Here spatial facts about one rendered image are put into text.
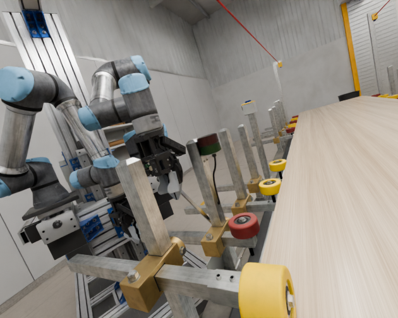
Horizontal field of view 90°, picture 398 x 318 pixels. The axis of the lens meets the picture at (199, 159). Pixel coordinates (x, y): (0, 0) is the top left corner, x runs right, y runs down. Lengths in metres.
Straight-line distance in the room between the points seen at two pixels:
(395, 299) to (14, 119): 1.08
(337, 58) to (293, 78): 1.36
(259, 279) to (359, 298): 0.15
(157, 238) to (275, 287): 0.22
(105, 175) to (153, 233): 0.42
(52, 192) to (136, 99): 0.77
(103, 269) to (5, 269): 2.60
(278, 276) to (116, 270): 0.32
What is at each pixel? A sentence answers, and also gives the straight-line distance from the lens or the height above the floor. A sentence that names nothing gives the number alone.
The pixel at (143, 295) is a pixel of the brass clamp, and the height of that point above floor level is 0.95.
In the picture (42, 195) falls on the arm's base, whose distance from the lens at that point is 1.20.
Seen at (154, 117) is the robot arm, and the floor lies 1.24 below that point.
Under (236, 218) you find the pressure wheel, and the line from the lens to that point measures 0.60.
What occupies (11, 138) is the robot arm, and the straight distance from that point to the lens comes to 1.03.
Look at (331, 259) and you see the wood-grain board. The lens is 0.45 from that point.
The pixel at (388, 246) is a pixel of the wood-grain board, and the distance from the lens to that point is 0.48.
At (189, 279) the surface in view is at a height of 0.96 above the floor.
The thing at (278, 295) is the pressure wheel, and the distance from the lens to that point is 0.30.
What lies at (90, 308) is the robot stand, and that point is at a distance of 1.84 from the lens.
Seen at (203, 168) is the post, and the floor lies 1.06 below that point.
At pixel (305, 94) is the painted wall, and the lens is 8.41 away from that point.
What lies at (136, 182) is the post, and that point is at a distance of 0.38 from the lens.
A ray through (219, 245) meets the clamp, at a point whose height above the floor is 0.85.
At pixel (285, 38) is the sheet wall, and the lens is 8.64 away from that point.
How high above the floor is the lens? 1.19
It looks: 10 degrees down
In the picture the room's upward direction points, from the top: 18 degrees counter-clockwise
